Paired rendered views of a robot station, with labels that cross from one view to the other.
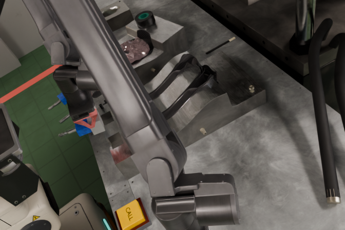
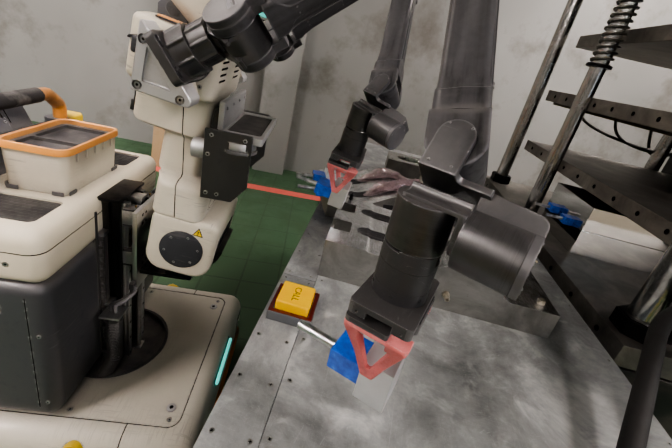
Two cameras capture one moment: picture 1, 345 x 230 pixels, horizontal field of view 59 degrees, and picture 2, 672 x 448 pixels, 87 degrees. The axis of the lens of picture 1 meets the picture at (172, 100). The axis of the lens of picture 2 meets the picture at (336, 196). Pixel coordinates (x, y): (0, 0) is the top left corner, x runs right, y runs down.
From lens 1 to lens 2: 0.33 m
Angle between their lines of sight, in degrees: 24
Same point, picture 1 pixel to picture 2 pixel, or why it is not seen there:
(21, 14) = (320, 138)
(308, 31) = (656, 307)
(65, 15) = not seen: outside the picture
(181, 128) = not seen: hidden behind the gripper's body
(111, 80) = (470, 33)
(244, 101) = (522, 307)
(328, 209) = not seen: outside the picture
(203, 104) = not seen: hidden behind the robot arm
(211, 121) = (464, 294)
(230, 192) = (540, 233)
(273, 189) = (505, 431)
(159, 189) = (439, 158)
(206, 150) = (432, 321)
